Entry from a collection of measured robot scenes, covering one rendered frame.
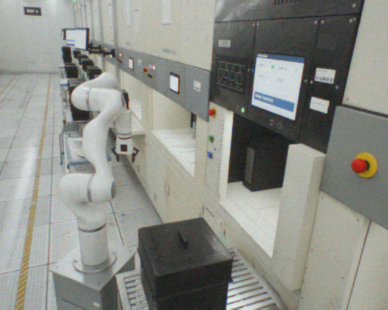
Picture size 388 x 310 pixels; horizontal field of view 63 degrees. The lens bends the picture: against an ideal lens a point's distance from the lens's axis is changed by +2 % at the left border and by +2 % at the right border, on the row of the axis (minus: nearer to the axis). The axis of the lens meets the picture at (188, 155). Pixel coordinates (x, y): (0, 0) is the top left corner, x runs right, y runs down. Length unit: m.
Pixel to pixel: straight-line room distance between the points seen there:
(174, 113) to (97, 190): 1.97
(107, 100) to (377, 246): 1.11
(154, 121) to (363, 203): 2.41
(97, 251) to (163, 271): 0.47
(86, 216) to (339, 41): 1.11
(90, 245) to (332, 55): 1.16
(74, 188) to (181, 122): 2.03
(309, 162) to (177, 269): 0.55
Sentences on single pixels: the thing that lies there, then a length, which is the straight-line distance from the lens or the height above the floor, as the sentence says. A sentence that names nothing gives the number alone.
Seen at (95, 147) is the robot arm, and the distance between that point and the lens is 1.36.
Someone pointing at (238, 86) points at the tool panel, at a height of 1.53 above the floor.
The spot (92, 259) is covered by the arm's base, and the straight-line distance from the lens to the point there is 1.51.
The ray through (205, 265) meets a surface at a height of 1.01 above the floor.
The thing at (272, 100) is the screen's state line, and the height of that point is 1.51.
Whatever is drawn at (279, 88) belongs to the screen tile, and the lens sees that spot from 1.24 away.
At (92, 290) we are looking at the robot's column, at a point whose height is 0.73.
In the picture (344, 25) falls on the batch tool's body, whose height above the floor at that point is 1.78.
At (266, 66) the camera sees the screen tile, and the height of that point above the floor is 1.63.
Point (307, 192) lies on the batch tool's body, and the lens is 1.09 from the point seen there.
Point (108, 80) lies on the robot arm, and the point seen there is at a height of 1.53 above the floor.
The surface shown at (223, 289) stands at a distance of 1.25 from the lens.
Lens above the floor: 1.74
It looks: 21 degrees down
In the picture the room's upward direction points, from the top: 2 degrees clockwise
